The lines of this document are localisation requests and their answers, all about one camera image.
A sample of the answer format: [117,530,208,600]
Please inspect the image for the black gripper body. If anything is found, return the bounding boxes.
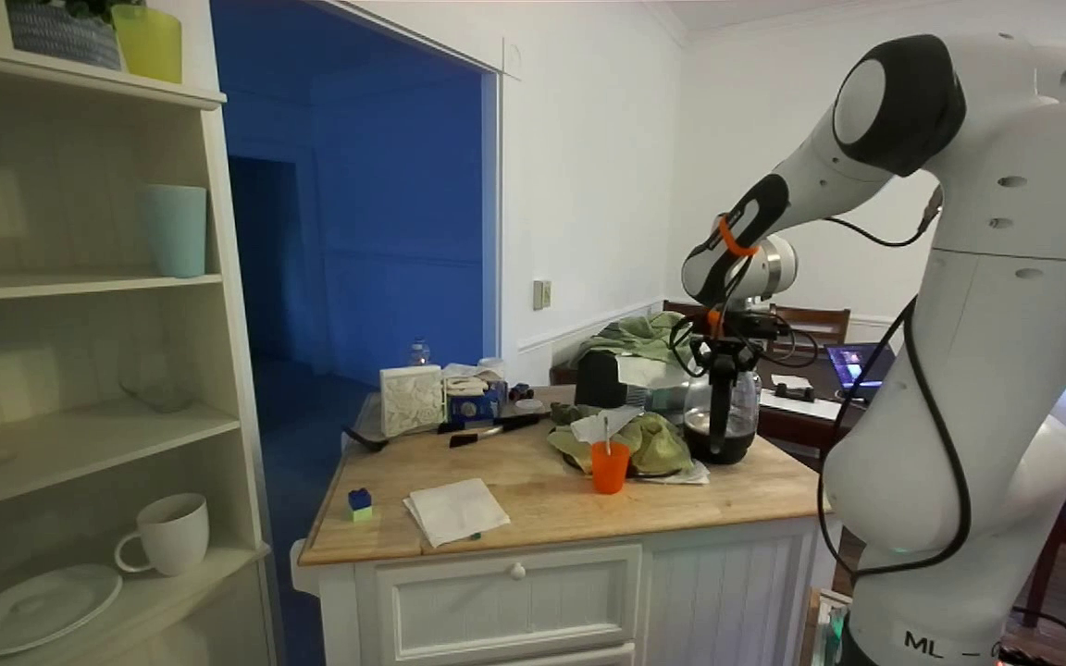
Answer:
[679,306,748,372]

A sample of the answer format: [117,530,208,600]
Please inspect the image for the glass kettle black handle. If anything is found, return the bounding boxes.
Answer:
[677,354,767,471]

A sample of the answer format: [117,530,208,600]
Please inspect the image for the black kettle base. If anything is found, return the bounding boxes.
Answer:
[684,447,758,471]

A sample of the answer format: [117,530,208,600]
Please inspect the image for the green blanket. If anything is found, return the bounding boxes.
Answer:
[584,310,689,371]

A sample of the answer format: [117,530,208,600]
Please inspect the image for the dark wooden table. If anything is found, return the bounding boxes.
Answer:
[750,365,871,466]

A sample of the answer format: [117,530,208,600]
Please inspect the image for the green vegetable toy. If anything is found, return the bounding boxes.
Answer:
[621,409,695,482]

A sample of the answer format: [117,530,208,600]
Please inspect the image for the dark wooden chair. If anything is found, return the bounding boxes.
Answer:
[789,304,856,351]

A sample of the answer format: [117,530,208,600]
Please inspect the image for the black box object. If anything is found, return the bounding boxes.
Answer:
[568,349,628,409]

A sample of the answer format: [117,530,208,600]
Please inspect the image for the open laptop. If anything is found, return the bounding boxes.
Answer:
[826,339,895,399]

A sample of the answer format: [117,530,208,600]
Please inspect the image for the orange plastic cup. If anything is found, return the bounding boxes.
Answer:
[584,437,636,500]

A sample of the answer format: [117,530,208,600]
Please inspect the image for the white crumpled paper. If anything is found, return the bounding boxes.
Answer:
[544,403,646,472]

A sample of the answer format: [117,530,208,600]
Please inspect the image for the blue printed box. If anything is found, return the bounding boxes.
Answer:
[440,371,510,430]

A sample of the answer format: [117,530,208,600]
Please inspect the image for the white island cabinet wood top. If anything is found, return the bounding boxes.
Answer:
[287,419,861,666]

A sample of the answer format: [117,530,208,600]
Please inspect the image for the pale teal cup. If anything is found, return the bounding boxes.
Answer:
[139,180,209,277]

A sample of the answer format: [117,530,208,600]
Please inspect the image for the white ceramic mug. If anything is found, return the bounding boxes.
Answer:
[112,489,213,582]

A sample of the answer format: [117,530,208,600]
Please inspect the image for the white shelf unit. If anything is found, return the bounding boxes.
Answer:
[0,39,280,666]

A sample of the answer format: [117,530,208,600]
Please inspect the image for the yellow green container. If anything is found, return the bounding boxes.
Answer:
[112,0,188,85]

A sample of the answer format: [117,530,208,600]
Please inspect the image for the white ceramic plate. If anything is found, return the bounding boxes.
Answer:
[0,562,125,657]

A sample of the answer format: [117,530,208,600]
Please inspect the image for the potted green plant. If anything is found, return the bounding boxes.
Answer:
[6,0,125,69]

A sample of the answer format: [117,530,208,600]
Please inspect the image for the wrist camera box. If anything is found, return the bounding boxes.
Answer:
[729,306,798,343]

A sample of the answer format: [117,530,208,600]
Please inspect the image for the wide orange cable strap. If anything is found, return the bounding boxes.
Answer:
[710,215,758,264]

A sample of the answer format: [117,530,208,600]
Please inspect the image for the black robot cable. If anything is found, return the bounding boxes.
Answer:
[809,180,977,584]

